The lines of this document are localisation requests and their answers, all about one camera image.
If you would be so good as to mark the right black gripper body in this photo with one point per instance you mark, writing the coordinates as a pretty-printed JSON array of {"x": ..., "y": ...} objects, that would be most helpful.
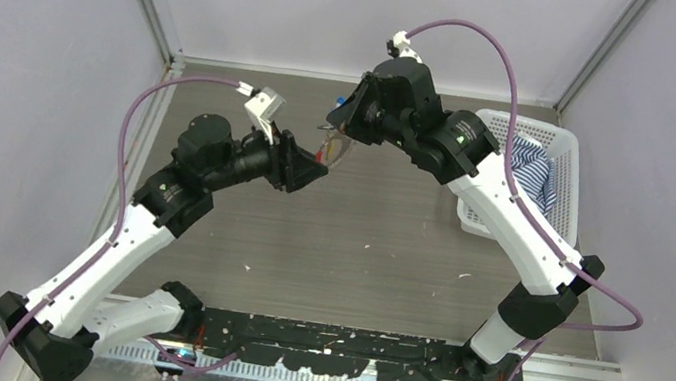
[{"x": 381, "y": 127}]

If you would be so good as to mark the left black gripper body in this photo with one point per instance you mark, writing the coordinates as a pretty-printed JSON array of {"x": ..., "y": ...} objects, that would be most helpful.
[{"x": 279, "y": 170}]

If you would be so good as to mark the metal spring coil keyring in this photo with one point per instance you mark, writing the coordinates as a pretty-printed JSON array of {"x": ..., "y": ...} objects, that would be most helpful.
[{"x": 334, "y": 147}]

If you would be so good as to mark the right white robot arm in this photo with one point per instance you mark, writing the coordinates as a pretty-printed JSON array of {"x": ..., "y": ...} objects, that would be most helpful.
[{"x": 548, "y": 290}]

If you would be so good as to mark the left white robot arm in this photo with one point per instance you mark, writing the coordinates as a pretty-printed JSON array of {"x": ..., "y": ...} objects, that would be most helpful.
[{"x": 59, "y": 327}]

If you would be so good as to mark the blue striped cloth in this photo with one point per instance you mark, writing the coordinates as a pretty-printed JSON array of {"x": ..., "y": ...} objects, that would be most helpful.
[{"x": 533, "y": 170}]

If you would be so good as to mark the white plastic basket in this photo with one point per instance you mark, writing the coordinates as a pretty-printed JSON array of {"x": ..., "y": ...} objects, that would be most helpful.
[{"x": 562, "y": 148}]

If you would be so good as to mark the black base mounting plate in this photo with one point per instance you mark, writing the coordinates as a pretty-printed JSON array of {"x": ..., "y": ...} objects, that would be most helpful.
[{"x": 331, "y": 350}]

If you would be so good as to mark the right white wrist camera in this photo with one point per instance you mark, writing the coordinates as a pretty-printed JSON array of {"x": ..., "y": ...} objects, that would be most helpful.
[{"x": 399, "y": 46}]

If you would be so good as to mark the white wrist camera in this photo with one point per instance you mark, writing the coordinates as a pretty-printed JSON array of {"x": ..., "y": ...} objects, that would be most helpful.
[
  {"x": 262, "y": 106},
  {"x": 399, "y": 46}
]

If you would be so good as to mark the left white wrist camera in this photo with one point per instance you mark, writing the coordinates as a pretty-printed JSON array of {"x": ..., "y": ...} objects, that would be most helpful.
[{"x": 262, "y": 106}]

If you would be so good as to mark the aluminium frame rail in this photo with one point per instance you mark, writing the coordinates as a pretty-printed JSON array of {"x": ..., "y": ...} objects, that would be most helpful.
[{"x": 124, "y": 328}]

